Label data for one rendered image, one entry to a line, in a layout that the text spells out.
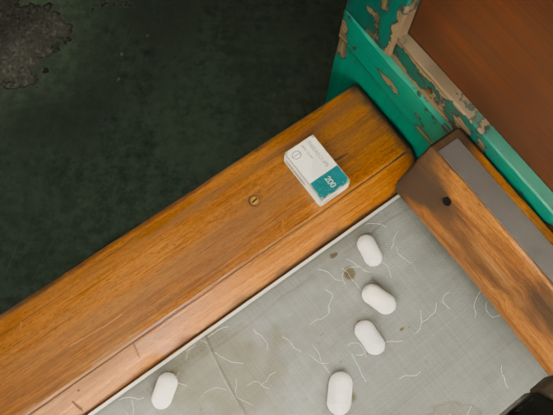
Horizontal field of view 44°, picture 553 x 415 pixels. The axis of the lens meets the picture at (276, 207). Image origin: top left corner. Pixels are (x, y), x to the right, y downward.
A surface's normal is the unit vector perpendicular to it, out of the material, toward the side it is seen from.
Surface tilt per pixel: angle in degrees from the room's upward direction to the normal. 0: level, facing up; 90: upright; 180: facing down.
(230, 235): 0
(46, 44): 0
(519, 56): 90
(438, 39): 90
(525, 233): 0
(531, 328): 66
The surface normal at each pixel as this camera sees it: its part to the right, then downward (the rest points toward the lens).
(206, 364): 0.04, -0.33
